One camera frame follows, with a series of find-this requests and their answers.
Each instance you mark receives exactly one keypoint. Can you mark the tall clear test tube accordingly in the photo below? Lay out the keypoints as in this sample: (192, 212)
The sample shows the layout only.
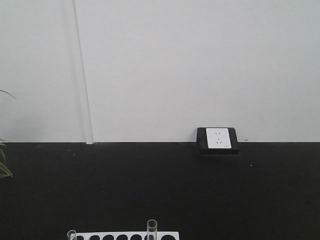
(152, 228)

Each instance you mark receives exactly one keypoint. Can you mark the short clear test tube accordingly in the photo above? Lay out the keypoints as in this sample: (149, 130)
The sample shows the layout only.
(71, 234)

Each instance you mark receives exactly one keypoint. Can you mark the green plant leaves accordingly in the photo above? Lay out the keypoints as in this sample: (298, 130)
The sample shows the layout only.
(5, 172)

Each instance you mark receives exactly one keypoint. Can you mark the white test tube rack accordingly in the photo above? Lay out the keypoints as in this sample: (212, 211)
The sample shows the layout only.
(125, 235)

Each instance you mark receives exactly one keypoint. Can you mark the black socket mounting box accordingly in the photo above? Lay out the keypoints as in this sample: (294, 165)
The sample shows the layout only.
(202, 145)

